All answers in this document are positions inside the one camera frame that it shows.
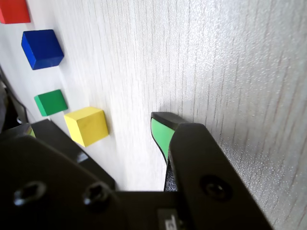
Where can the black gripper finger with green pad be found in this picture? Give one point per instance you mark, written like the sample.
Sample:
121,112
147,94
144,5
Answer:
204,163
48,182

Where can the green wooden cube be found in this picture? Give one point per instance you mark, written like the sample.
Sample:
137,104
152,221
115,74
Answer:
50,103

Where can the yellow wooden cube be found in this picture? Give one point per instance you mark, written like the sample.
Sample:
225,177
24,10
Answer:
87,129

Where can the blue wooden cube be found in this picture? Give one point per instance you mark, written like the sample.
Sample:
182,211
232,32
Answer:
42,49

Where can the red wooden cube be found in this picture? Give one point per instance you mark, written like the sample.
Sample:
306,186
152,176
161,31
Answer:
14,10

